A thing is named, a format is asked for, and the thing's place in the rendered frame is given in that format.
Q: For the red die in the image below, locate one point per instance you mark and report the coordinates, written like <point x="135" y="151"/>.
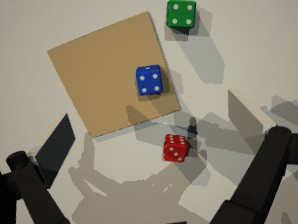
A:
<point x="175" y="148"/>

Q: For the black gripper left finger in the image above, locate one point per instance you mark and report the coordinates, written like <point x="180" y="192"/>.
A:
<point x="47" y="156"/>

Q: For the tan flat mat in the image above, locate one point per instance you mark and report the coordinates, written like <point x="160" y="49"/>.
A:
<point x="98" y="71"/>

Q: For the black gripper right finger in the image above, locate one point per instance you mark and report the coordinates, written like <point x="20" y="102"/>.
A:
<point x="253" y="198"/>

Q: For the blue die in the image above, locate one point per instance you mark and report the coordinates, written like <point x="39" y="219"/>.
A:
<point x="149" y="80"/>

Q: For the green die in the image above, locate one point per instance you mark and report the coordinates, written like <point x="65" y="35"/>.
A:
<point x="181" y="14"/>

